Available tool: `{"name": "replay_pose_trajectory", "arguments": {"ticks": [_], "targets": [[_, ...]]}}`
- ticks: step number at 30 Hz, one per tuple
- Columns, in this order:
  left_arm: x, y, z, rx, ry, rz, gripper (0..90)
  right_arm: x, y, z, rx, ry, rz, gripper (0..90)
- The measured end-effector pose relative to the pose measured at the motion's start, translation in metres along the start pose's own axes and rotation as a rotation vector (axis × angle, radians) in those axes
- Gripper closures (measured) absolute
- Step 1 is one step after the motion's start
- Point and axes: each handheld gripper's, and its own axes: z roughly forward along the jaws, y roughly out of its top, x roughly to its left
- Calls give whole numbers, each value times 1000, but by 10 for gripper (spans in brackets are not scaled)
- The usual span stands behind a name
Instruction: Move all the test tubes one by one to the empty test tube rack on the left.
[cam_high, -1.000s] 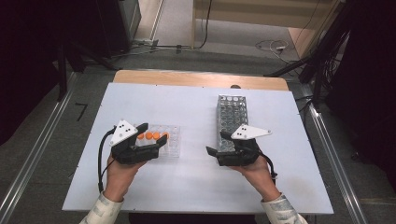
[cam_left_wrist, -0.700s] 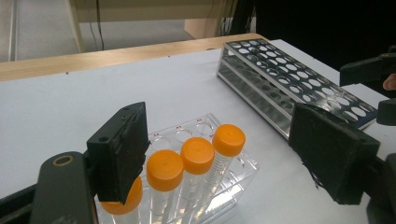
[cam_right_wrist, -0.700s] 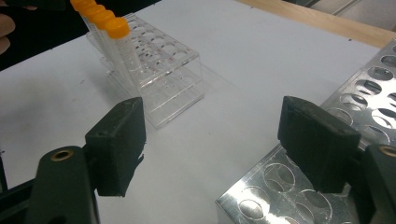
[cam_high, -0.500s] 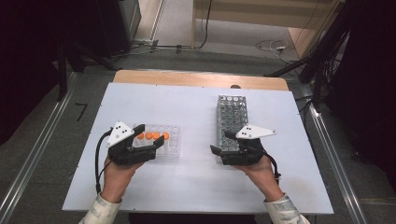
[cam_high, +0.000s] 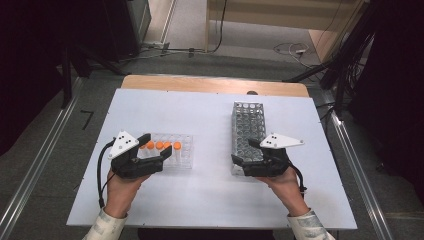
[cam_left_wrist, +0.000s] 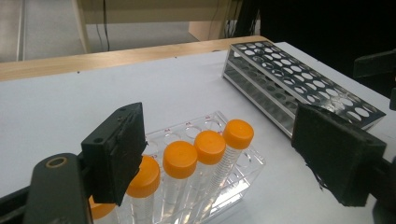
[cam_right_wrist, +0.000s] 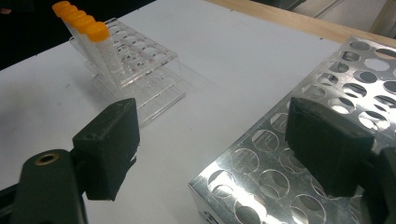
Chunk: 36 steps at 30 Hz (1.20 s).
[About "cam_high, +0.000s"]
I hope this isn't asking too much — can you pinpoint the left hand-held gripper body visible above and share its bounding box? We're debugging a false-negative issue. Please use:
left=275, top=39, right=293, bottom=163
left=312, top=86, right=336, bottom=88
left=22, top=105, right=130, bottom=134
left=108, top=130, right=165, bottom=180

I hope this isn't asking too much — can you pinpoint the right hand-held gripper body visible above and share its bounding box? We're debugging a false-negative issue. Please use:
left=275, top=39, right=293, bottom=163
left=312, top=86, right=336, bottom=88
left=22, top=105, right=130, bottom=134
left=244, top=133, right=305, bottom=178

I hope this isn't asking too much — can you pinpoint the clear plastic tube rack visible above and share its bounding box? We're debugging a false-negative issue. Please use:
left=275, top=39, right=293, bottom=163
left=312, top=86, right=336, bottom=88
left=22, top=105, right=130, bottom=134
left=138, top=133, right=194, bottom=170

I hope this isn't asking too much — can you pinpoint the metal tube rack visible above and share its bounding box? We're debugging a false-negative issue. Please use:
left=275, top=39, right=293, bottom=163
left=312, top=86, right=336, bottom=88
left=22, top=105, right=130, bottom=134
left=230, top=101, right=268, bottom=177

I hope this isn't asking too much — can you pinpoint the person's left hand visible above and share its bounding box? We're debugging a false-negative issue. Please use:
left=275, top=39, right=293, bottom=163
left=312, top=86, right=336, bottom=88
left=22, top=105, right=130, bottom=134
left=104, top=169, right=151, bottom=220

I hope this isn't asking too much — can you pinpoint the person's right hand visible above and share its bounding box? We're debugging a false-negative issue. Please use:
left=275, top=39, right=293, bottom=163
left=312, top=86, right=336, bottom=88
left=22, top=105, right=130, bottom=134
left=256, top=166, right=311, bottom=217

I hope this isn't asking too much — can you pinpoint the white board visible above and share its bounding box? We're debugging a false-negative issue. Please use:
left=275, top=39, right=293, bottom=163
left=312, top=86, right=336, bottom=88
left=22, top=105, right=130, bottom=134
left=65, top=88, right=358, bottom=231

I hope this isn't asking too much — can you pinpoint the wooden table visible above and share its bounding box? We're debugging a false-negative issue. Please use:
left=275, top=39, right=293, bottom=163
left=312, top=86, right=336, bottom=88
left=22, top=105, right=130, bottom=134
left=120, top=74, right=310, bottom=98

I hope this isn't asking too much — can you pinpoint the grey power strip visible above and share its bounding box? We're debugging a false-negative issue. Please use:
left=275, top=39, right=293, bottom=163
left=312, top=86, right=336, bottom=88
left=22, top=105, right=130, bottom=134
left=141, top=40, right=171, bottom=52

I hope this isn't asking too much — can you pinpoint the black metal stand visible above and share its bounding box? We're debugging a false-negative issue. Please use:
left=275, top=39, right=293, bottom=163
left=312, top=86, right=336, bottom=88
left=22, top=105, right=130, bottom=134
left=59, top=43, right=128, bottom=110

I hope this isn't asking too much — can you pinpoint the dark cabinet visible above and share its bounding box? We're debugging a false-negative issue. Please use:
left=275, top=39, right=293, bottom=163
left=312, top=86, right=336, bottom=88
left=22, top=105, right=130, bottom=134
left=99, top=0, right=153, bottom=63

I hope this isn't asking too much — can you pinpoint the light wooden furniture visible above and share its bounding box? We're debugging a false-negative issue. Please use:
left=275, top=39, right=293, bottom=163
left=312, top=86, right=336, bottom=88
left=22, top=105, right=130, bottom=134
left=204, top=0, right=371, bottom=63

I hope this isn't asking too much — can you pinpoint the right hand-held gripper black cable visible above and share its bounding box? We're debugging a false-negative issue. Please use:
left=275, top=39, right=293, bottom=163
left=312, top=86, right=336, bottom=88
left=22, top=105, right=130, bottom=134
left=284, top=159, right=308, bottom=198

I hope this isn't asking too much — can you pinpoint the hand-held gripper black cable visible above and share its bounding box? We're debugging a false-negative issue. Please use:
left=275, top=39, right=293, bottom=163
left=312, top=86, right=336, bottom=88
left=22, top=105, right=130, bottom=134
left=284, top=159, right=308, bottom=198
left=96, top=139, right=116, bottom=209

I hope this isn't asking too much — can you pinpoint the left hand-held gripper black cable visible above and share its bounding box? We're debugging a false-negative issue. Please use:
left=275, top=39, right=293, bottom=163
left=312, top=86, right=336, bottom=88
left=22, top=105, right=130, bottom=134
left=96, top=139, right=116, bottom=209

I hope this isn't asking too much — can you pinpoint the aluminium floor rail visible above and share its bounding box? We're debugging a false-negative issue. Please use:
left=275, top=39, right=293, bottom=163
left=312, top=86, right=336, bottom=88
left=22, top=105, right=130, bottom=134
left=0, top=76, right=84, bottom=240
left=328, top=109, right=395, bottom=240

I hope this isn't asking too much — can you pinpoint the white floor cable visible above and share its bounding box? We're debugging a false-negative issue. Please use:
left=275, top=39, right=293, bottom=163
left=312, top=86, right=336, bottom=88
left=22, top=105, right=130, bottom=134
left=273, top=42, right=310, bottom=60

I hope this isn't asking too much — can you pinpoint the black stand with cables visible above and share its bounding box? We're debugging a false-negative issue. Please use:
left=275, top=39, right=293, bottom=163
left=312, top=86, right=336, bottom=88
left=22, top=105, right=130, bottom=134
left=283, top=0, right=378, bottom=118

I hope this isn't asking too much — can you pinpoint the hanging black cable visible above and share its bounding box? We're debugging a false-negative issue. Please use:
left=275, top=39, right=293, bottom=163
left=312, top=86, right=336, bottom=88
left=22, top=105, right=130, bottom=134
left=209, top=0, right=229, bottom=54

